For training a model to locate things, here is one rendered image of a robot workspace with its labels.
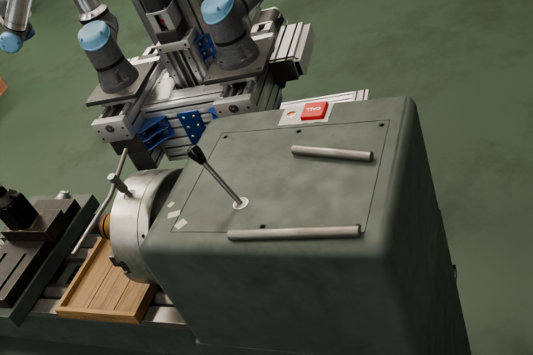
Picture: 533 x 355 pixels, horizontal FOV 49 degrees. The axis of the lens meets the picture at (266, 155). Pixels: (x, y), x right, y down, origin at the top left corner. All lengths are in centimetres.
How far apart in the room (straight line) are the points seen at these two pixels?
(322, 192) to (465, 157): 194
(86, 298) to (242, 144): 74
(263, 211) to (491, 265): 155
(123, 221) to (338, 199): 58
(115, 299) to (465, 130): 212
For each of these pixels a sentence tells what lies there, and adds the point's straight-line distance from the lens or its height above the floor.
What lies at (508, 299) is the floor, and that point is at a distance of 257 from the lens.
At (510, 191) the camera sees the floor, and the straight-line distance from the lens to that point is 295.
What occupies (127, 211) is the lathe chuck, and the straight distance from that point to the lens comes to 154.
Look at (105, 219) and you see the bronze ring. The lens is 174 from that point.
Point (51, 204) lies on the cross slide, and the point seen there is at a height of 97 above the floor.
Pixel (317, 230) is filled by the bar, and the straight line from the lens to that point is 116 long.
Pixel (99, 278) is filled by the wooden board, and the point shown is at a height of 88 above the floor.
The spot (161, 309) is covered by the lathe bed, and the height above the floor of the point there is 86.
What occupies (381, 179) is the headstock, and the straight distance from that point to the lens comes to 125.
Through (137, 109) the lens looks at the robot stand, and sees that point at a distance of 225.
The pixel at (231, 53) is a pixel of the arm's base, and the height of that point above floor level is 122.
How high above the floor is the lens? 209
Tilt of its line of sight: 36 degrees down
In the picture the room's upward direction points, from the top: 24 degrees counter-clockwise
